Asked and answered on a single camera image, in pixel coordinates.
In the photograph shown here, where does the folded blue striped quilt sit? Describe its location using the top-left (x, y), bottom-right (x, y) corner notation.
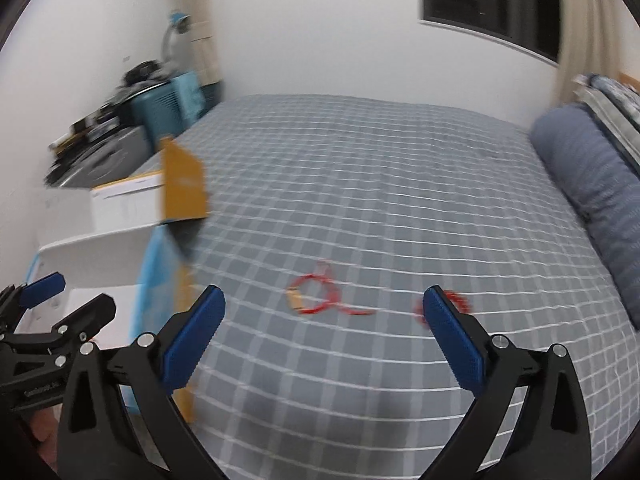
top-left (529, 104), bottom-right (640, 332)

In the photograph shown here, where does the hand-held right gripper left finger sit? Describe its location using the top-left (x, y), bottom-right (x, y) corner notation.
top-left (56, 284), bottom-right (227, 480)

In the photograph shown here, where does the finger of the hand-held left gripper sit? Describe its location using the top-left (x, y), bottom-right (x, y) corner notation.
top-left (0, 272), bottom-right (67, 333)
top-left (49, 293), bottom-right (117, 357)

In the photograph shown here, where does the blue sky print cardboard box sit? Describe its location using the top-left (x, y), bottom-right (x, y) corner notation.
top-left (27, 136), bottom-right (211, 423)

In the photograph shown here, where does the beige curtain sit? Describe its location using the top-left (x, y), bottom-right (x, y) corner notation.
top-left (552, 0), bottom-right (624, 112)
top-left (169, 0), bottom-right (224, 104)

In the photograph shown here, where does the person's left forearm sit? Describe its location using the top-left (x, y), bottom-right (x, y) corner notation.
top-left (22, 406), bottom-right (64, 444)

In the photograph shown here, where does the red string bracelet gold bead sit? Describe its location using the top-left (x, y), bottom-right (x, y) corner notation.
top-left (285, 259), bottom-right (376, 317)

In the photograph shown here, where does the bed with grey checked sheet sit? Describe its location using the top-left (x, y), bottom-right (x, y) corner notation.
top-left (142, 92), bottom-right (640, 480)

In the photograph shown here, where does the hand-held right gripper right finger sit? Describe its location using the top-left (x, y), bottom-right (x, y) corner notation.
top-left (422, 285), bottom-right (593, 480)

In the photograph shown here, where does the black clutter pile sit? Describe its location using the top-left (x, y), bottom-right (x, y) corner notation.
top-left (47, 59), bottom-right (172, 182)

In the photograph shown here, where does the grey suitcase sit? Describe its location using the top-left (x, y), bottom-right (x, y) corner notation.
top-left (49, 127), bottom-right (152, 190)

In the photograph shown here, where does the blue desk lamp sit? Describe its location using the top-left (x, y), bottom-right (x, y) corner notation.
top-left (159, 9), bottom-right (194, 64)

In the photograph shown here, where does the teal storage case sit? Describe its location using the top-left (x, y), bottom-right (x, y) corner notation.
top-left (131, 72), bottom-right (204, 157)

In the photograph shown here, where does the grey checked pillow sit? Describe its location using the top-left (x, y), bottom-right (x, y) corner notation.
top-left (572, 74), bottom-right (640, 182)

